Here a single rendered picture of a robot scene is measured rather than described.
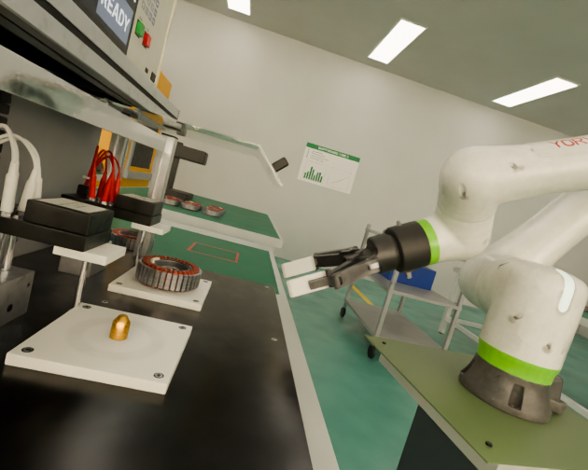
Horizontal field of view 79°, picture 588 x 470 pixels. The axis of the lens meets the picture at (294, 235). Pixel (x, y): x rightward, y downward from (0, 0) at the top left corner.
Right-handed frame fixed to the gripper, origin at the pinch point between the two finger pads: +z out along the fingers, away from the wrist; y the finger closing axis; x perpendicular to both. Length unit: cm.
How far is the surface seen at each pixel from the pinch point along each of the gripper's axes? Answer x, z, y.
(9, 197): 23.1, 26.2, -27.7
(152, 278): 7.7, 22.6, -5.8
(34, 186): 23.9, 25.1, -25.0
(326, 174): 11, -113, 508
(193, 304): 2.0, 16.9, -7.8
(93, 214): 19.4, 19.2, -27.2
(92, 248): 16.0, 21.0, -25.8
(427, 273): -87, -122, 219
